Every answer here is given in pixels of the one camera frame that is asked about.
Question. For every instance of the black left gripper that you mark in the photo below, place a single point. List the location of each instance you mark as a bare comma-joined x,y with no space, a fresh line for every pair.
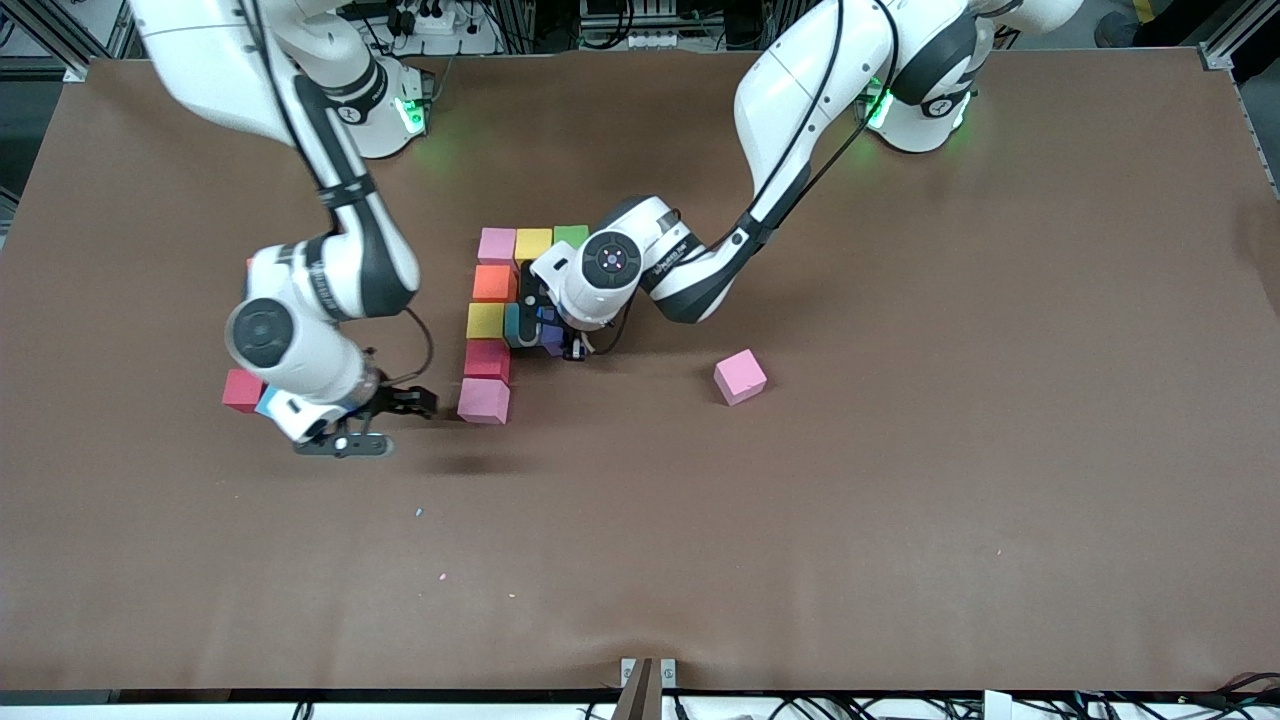
571,340

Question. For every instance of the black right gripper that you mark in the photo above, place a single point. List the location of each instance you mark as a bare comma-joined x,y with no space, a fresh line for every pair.
391,400

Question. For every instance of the purple foam cube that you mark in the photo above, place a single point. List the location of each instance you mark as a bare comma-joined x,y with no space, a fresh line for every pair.
550,330

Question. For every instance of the pink foam cube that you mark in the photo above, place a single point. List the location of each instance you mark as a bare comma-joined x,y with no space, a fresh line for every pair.
497,246
740,377
483,400

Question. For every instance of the light blue foam cube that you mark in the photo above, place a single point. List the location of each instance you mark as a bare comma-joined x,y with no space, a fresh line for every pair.
511,325
268,402

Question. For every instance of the red foam cube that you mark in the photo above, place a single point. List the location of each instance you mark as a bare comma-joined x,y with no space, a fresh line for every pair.
487,360
240,390

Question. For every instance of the yellow foam cube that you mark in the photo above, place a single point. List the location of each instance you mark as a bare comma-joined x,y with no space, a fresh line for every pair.
532,245
485,321

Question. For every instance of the orange foam cube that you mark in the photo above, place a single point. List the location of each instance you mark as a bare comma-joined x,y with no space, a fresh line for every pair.
495,283

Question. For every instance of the green foam cube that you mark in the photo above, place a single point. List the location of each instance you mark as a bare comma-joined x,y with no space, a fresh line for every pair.
572,235

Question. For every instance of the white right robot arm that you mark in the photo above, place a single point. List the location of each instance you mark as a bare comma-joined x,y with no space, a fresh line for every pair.
300,350

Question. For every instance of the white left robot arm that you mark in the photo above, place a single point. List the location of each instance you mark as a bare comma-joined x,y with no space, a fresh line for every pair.
610,265

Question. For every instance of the grey equipment box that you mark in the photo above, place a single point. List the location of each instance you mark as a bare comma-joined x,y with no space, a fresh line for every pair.
635,15

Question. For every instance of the white power strip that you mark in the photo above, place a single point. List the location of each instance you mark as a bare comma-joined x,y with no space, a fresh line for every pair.
437,20

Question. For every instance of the white plug box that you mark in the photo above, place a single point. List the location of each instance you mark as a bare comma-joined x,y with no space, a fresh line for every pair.
998,705

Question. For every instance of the aluminium frame post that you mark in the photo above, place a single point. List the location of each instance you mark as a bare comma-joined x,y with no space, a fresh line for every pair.
780,20
518,20

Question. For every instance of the metal bracket plate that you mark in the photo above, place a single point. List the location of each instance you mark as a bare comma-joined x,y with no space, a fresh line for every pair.
668,672

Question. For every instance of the grey camera pole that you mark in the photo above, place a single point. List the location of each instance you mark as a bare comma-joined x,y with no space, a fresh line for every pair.
640,695

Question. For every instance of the aluminium frame bar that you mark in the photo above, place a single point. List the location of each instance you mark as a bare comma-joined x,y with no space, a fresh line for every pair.
1215,58
75,72

